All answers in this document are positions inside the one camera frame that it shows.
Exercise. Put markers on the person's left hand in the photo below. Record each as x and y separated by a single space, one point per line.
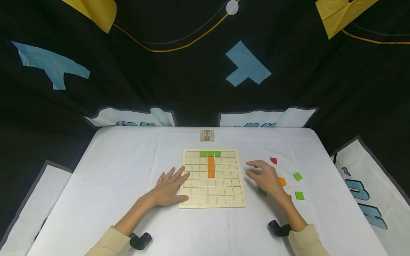
162 193

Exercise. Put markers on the person's right hand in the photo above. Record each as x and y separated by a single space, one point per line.
268 180

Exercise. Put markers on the person's left ring finger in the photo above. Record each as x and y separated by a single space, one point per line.
169 174

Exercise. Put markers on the person's right index finger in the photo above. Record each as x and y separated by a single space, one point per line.
256 163

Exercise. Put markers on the person's left middle finger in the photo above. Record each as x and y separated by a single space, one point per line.
178 174

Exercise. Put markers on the person's left index finger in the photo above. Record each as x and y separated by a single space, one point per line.
183 179

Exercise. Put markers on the person's right thumb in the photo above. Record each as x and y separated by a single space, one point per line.
252 175

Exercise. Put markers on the person's left thumb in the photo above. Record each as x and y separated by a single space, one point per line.
181 198

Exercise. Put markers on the person's left little finger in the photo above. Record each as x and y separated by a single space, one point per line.
160 178

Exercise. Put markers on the wooden grid board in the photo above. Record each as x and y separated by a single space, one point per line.
227 193

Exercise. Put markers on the person's right forearm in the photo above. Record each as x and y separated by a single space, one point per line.
296 224

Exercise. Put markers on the person's left forearm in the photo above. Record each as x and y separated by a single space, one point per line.
129 221

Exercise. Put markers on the red quarter-round tile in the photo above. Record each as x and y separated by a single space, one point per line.
274 160

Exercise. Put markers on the orange square tile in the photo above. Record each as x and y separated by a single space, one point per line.
211 174
211 166
210 160

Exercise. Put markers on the small printed pattern card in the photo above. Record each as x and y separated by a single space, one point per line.
207 136

